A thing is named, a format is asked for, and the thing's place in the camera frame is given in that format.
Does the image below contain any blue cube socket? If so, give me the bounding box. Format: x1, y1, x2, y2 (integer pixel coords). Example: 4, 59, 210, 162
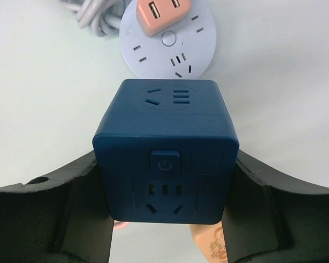
92, 79, 239, 225

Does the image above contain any light blue round power strip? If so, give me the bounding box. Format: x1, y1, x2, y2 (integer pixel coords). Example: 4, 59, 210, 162
54, 0, 217, 80

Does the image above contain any pink round power strip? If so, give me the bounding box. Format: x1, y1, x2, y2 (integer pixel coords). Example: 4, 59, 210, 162
113, 220, 129, 230

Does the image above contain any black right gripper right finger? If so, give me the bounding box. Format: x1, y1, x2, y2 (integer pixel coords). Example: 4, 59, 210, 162
222, 152, 329, 262

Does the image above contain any beige cube socket adapter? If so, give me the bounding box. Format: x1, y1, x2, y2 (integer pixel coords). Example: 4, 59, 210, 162
189, 222, 228, 263

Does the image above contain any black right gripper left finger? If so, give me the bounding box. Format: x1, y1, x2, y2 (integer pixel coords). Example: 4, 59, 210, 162
0, 152, 114, 262

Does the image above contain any pink cube adapter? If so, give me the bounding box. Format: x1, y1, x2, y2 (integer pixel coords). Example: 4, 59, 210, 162
136, 0, 191, 37

